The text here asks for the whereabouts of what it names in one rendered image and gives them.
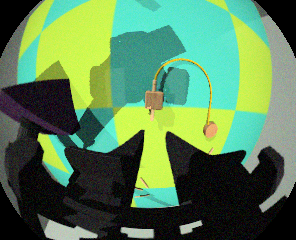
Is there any light wooden block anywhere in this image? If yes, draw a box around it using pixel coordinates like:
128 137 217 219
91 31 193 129
145 91 164 109

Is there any round wooden button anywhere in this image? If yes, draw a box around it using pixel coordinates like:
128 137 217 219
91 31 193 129
203 123 217 139

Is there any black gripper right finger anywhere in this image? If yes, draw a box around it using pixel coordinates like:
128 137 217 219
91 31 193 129
165 131 247 207

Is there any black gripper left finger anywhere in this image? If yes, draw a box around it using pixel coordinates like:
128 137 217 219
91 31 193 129
64 129 145 207

